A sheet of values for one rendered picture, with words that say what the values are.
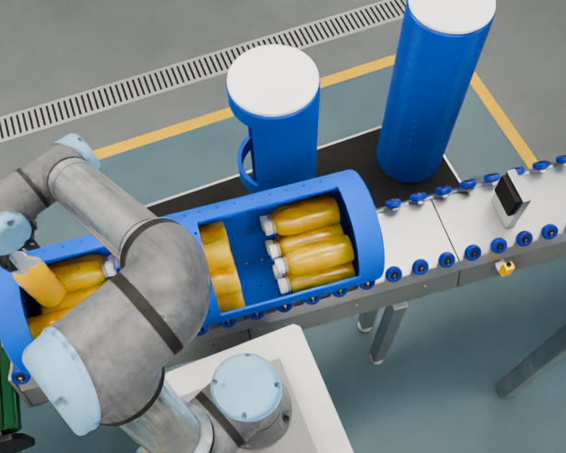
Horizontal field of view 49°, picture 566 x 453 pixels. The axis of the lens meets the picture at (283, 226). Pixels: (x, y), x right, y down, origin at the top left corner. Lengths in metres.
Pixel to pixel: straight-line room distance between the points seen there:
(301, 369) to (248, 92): 0.88
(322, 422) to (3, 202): 0.76
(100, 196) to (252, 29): 2.73
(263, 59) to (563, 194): 0.97
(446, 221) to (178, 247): 1.19
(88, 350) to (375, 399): 1.96
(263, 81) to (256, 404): 1.11
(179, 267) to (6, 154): 2.66
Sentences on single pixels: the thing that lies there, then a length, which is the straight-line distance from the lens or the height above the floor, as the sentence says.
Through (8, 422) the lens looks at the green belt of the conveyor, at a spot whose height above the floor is 0.90.
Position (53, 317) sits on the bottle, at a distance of 1.54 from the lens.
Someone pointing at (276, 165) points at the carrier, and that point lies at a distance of 2.04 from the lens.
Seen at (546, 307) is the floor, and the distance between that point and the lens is 2.85.
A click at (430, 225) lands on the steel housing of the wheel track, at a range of 1.80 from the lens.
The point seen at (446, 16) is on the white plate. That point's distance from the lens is 2.15.
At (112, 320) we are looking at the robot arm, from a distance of 0.69.
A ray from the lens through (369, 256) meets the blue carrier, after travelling 1.46.
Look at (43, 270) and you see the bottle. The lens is 1.40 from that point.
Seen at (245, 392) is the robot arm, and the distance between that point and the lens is 1.07.
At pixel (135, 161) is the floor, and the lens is 3.09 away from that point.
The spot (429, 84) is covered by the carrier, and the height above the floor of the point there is 0.79.
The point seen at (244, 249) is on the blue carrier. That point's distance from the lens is 1.68.
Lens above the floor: 2.48
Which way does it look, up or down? 62 degrees down
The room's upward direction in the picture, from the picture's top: 2 degrees counter-clockwise
